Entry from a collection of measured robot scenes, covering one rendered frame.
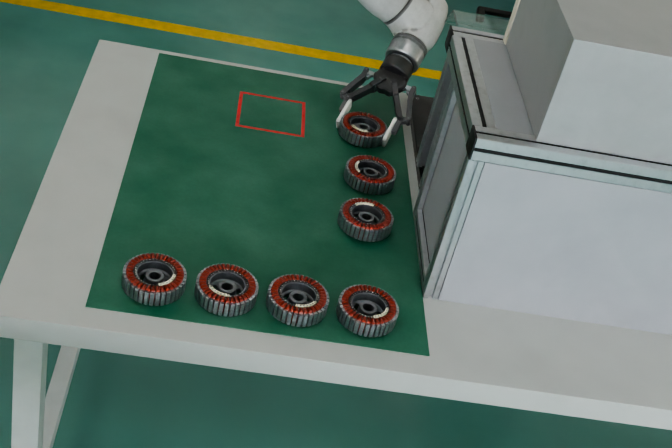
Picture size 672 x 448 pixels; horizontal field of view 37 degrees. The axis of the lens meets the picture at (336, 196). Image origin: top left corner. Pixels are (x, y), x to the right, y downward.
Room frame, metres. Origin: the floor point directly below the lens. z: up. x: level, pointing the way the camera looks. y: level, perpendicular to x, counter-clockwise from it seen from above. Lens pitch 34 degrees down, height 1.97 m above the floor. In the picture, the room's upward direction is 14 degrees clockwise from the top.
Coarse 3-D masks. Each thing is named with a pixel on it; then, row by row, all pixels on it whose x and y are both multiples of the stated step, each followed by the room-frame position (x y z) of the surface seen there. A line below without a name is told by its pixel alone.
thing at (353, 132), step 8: (352, 112) 2.08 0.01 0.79; (360, 112) 2.09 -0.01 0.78; (344, 120) 2.04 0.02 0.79; (352, 120) 2.06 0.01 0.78; (360, 120) 2.08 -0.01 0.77; (368, 120) 2.08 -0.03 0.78; (376, 120) 2.08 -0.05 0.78; (344, 128) 2.01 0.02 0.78; (352, 128) 2.01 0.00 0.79; (360, 128) 2.04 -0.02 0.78; (368, 128) 2.04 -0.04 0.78; (376, 128) 2.05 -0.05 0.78; (384, 128) 2.05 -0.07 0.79; (344, 136) 2.01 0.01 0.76; (352, 136) 2.00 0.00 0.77; (360, 136) 2.00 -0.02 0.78; (368, 136) 2.00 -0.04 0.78; (376, 136) 2.01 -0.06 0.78; (352, 144) 2.00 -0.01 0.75; (360, 144) 1.99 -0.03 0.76; (368, 144) 2.00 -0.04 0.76; (376, 144) 2.01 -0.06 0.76
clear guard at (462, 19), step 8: (448, 16) 2.19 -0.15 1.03; (456, 16) 2.12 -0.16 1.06; (464, 16) 2.14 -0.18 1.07; (472, 16) 2.15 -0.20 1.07; (480, 16) 2.16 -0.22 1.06; (488, 16) 2.17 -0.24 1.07; (456, 24) 2.09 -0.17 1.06; (464, 24) 2.09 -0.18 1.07; (472, 24) 2.10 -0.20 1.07; (480, 24) 2.11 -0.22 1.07; (488, 24) 2.12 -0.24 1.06; (496, 24) 2.14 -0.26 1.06; (504, 24) 2.15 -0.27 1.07; (496, 32) 2.09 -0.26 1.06; (504, 32) 2.10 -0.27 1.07
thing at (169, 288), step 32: (160, 256) 1.40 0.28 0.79; (128, 288) 1.32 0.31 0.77; (160, 288) 1.32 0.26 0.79; (224, 288) 1.39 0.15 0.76; (256, 288) 1.39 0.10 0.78; (288, 288) 1.42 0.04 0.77; (320, 288) 1.43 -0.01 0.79; (352, 288) 1.45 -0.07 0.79; (288, 320) 1.35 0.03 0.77; (320, 320) 1.37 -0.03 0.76; (352, 320) 1.37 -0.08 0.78; (384, 320) 1.38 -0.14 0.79
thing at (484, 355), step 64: (128, 64) 2.11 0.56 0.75; (64, 128) 1.78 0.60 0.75; (128, 128) 1.84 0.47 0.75; (64, 192) 1.57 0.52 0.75; (64, 256) 1.39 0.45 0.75; (0, 320) 1.20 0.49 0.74; (64, 320) 1.23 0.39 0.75; (128, 320) 1.27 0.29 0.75; (448, 320) 1.47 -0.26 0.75; (512, 320) 1.52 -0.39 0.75; (384, 384) 1.30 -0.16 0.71; (448, 384) 1.32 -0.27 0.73; (512, 384) 1.34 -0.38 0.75; (576, 384) 1.38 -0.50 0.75; (640, 384) 1.43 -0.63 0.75
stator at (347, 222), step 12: (348, 204) 1.71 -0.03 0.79; (360, 204) 1.72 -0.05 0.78; (372, 204) 1.73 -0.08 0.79; (348, 216) 1.67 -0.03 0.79; (360, 216) 1.69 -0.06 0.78; (372, 216) 1.70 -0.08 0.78; (384, 216) 1.70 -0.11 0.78; (348, 228) 1.65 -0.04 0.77; (360, 228) 1.65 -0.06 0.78; (372, 228) 1.65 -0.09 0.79; (384, 228) 1.66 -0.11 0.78; (372, 240) 1.65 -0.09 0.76
